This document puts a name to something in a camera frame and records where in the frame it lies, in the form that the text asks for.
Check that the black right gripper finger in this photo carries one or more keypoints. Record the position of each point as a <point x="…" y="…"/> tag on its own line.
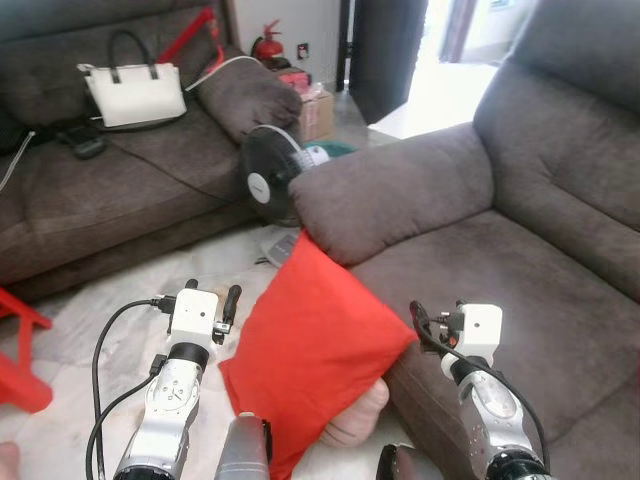
<point x="420" y="320"/>

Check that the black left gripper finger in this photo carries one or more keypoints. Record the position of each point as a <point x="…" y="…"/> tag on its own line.
<point x="233" y="303"/>
<point x="191" y="286"/>

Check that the red pillow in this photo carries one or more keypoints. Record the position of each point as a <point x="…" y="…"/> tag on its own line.
<point x="310" y="340"/>

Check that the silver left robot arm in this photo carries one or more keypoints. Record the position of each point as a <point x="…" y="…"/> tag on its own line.
<point x="165" y="410"/>

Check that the brown two-seat sofa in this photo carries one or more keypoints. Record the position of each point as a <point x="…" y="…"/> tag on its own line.
<point x="520" y="270"/>

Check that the long brown fabric sofa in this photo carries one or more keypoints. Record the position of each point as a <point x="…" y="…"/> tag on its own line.
<point x="120" y="190"/>

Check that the robot left leg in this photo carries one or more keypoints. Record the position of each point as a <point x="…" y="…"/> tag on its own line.
<point x="243" y="455"/>

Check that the black standing fan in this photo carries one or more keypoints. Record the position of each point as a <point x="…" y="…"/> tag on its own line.
<point x="262" y="170"/>

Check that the black device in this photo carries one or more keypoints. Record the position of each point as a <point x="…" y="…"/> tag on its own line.
<point x="85" y="145"/>

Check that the red plastic stool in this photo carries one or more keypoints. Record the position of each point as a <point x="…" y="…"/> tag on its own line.
<point x="20" y="385"/>

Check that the white low table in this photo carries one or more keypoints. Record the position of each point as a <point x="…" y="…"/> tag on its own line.
<point x="420" y="115"/>

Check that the cardboard box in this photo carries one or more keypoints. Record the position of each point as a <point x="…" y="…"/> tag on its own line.
<point x="318" y="115"/>

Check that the pink red packet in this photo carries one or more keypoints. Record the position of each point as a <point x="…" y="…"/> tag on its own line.
<point x="295" y="78"/>

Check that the red fire extinguisher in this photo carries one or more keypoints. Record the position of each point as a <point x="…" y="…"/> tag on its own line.
<point x="268" y="48"/>

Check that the dark door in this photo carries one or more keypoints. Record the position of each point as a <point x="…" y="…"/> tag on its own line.
<point x="385" y="60"/>

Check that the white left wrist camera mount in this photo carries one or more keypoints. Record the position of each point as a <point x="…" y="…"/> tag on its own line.
<point x="193" y="315"/>

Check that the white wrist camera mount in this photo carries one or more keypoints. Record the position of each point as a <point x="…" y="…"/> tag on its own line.
<point x="480" y="325"/>
<point x="193" y="315"/>

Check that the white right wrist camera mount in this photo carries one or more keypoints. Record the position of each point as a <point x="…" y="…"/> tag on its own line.
<point x="480" y="325"/>

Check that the red plastic frame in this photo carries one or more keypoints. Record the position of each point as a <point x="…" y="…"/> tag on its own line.
<point x="195" y="35"/>

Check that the wall socket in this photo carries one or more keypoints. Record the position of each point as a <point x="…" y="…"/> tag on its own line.
<point x="302" y="50"/>

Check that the brown window frame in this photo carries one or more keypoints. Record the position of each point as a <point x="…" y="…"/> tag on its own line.
<point x="458" y="30"/>

